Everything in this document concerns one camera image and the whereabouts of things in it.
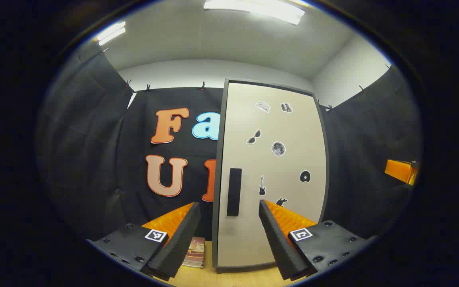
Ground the black door handle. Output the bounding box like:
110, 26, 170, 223
227, 168, 242, 217

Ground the small ceiling light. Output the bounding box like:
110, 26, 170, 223
95, 21, 126, 45

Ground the white cabinet door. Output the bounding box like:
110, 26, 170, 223
218, 83, 328, 267

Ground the stack of brown books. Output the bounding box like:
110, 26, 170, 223
182, 236, 205, 268

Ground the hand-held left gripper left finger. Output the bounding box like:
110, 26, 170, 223
87, 202, 201, 281

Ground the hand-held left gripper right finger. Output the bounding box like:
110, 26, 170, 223
259, 199, 377, 281

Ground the black backdrop cloth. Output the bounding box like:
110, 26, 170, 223
36, 38, 423, 244

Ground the grey cabinet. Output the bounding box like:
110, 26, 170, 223
212, 79, 330, 273

